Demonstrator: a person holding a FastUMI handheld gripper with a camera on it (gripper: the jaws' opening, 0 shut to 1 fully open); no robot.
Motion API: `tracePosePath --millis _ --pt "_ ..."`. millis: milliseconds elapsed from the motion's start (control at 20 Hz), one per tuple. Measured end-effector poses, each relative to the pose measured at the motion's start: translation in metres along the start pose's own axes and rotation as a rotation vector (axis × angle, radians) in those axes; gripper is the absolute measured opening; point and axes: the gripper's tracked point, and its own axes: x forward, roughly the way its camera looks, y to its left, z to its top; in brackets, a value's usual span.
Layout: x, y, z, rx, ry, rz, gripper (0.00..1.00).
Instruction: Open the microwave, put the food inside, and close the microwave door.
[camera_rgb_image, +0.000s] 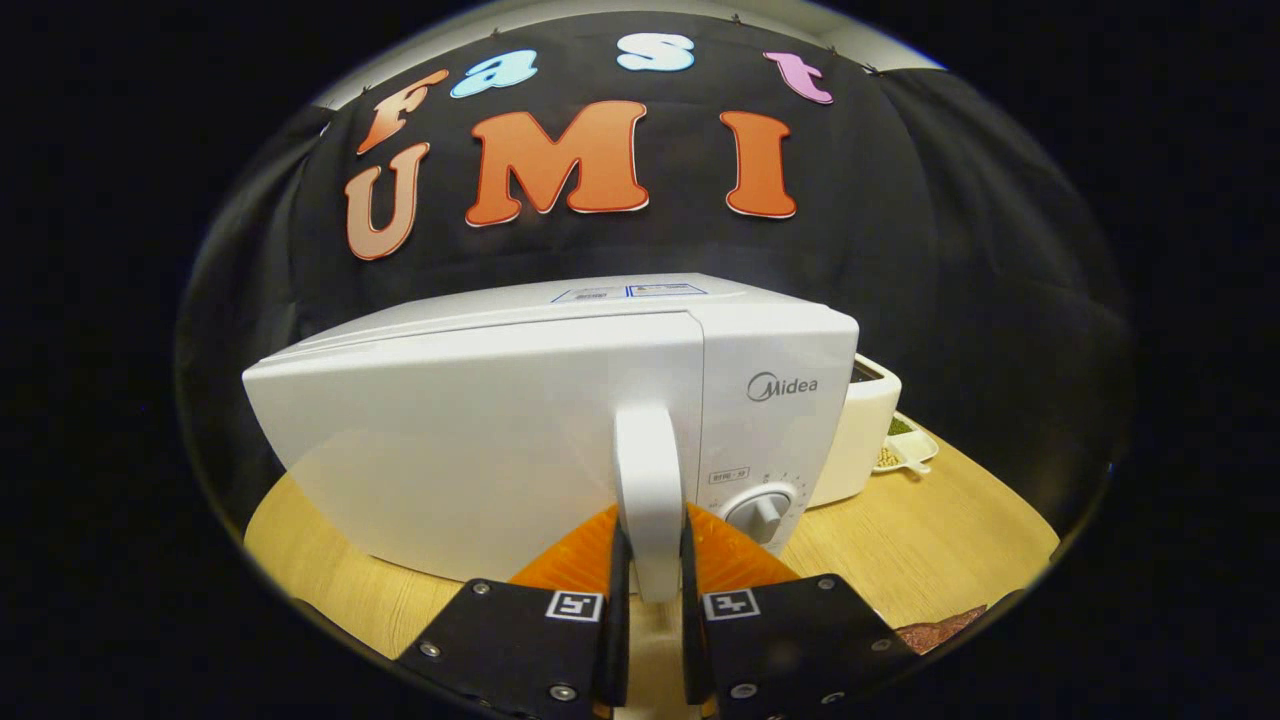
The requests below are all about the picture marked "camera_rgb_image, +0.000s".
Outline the row of black cloth clips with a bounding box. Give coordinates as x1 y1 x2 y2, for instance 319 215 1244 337
318 10 881 136

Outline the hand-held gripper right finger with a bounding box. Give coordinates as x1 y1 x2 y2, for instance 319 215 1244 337
680 503 921 720

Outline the brown cooked meat piece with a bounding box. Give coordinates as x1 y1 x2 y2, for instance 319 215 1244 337
895 605 986 656

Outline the white toaster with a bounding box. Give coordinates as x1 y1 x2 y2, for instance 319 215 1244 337
808 353 903 509

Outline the white microwave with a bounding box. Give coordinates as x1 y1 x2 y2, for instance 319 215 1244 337
242 273 861 606

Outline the white divided bean dish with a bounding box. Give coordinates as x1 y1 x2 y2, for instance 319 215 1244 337
872 412 939 475

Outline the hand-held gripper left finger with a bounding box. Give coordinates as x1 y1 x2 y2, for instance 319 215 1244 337
392 505 633 720

